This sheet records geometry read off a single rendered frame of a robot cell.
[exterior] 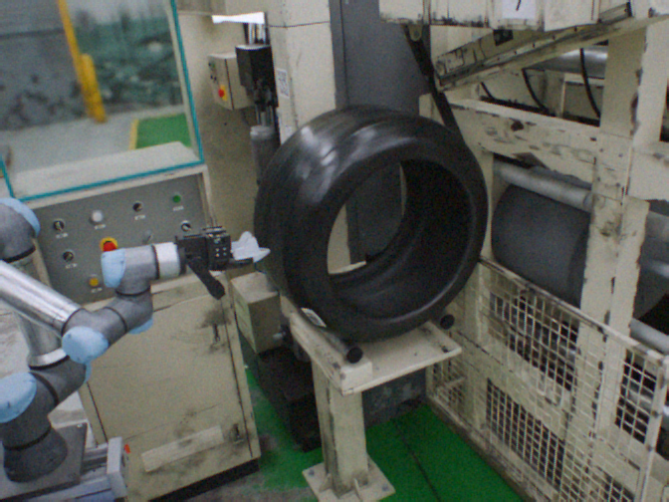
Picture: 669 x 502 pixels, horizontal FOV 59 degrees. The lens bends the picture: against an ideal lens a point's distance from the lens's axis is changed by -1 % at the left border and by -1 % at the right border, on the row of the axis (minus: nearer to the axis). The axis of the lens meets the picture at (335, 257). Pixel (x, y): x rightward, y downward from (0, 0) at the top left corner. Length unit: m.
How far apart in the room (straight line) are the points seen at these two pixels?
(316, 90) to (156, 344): 0.98
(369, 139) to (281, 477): 1.56
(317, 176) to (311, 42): 0.46
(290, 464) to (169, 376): 0.68
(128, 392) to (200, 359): 0.26
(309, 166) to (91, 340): 0.57
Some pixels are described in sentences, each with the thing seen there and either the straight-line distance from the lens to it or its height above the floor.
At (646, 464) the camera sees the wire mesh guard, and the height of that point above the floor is 0.72.
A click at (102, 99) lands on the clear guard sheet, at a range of 1.81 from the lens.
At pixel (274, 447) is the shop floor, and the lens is 2.61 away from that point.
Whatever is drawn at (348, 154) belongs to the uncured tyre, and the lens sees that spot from 1.28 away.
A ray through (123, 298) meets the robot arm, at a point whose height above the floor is 1.19.
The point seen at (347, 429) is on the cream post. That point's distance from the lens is 2.16.
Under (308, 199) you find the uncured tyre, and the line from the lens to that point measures 1.27.
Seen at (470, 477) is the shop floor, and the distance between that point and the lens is 2.44.
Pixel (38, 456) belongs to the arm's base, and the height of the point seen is 0.77.
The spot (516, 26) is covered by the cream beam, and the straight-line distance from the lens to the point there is 1.26.
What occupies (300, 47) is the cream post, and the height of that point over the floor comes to 1.60.
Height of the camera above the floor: 1.76
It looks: 26 degrees down
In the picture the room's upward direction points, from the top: 5 degrees counter-clockwise
